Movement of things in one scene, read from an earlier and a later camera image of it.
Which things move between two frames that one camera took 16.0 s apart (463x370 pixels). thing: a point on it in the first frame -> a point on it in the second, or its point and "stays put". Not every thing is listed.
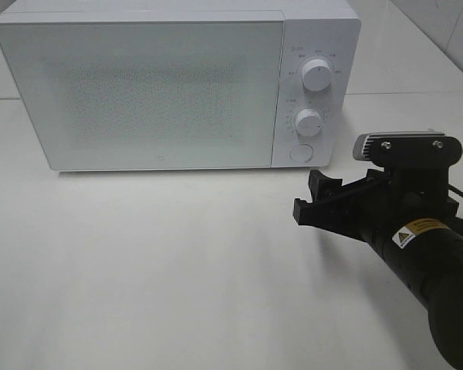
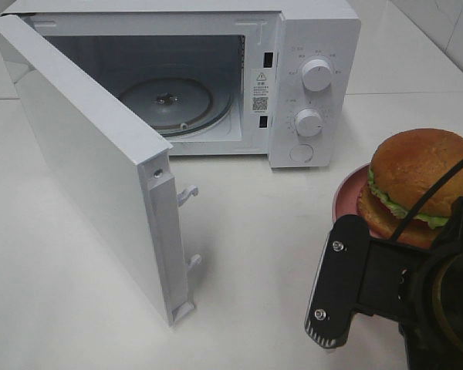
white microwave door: (150, 95) -> (117, 166)
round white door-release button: (301, 153) stays put
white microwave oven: (155, 85) stays put
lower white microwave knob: (308, 122) stays put
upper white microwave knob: (315, 75) stays put
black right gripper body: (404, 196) -> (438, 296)
